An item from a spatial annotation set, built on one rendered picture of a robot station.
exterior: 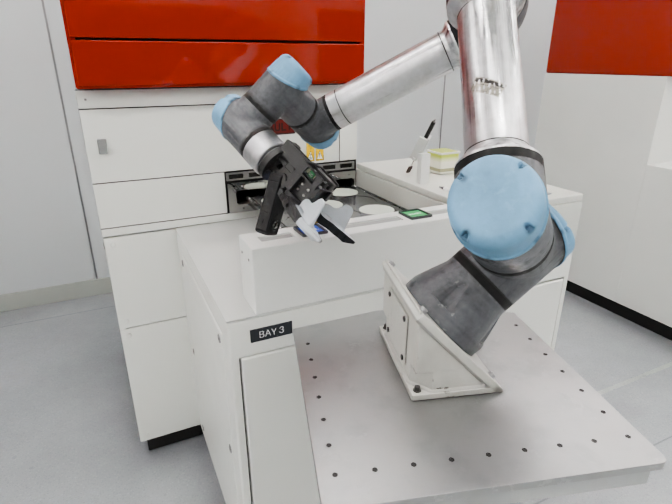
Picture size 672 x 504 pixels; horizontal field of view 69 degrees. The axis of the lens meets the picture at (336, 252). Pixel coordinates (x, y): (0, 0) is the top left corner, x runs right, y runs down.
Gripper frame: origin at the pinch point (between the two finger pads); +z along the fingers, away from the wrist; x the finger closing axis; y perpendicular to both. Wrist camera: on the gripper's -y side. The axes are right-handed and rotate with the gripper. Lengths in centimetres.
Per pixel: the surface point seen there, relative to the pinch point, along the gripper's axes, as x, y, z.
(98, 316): 114, -159, -107
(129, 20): 13, -4, -83
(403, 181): 60, 10, -17
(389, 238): 23.1, 3.1, 0.4
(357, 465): -20.7, -11.2, 27.8
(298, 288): 10.2, -15.0, -3.1
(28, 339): 85, -175, -111
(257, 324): 5.8, -24.9, -2.9
